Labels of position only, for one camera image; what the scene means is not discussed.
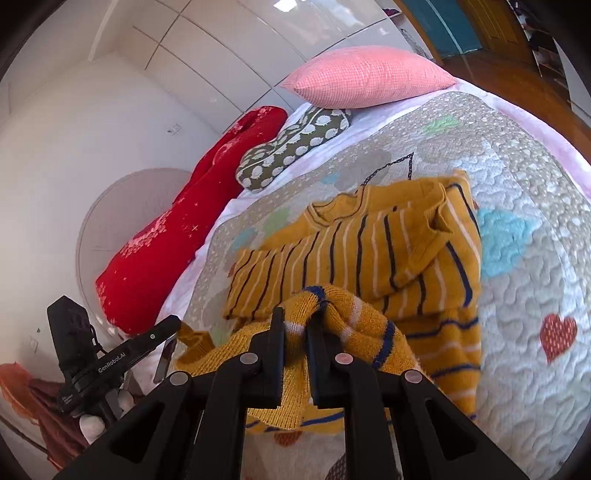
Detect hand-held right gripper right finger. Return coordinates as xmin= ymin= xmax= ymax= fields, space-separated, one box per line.
xmin=307 ymin=316 xmax=532 ymax=480

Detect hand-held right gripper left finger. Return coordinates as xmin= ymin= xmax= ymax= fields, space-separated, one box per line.
xmin=53 ymin=307 xmax=285 ymax=480

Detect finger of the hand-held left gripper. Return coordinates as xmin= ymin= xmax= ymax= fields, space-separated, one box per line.
xmin=154 ymin=336 xmax=177 ymax=384

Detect yellow striped knit sweater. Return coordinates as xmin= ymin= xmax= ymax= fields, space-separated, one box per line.
xmin=175 ymin=170 xmax=483 ymax=435

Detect person's left hand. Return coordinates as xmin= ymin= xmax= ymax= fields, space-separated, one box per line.
xmin=79 ymin=390 xmax=136 ymax=439

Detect orange cloth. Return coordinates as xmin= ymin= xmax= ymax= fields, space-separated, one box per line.
xmin=0 ymin=362 xmax=47 ymax=418

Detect dark red cloth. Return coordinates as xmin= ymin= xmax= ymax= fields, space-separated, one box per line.
xmin=25 ymin=378 xmax=89 ymax=470

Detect red patterned blanket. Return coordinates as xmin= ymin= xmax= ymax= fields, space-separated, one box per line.
xmin=95 ymin=105 xmax=288 ymax=335

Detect green sheep print pillow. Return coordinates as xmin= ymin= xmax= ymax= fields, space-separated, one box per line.
xmin=235 ymin=106 xmax=352 ymax=192

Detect grey quilted bedspread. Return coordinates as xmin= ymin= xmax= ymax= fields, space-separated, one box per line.
xmin=182 ymin=90 xmax=591 ymax=480

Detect pink checked pillow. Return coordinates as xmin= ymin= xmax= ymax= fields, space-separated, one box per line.
xmin=279 ymin=45 xmax=458 ymax=109

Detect white glossy wardrobe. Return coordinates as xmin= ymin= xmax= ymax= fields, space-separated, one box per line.
xmin=88 ymin=0 xmax=444 ymax=121

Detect teal panel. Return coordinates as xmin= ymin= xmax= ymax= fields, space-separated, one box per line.
xmin=405 ymin=0 xmax=482 ymax=58

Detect wooden door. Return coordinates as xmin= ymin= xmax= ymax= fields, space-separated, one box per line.
xmin=457 ymin=0 xmax=534 ymax=63

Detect cluttered wall shelf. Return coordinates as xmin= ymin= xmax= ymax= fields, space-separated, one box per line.
xmin=507 ymin=0 xmax=575 ymax=95

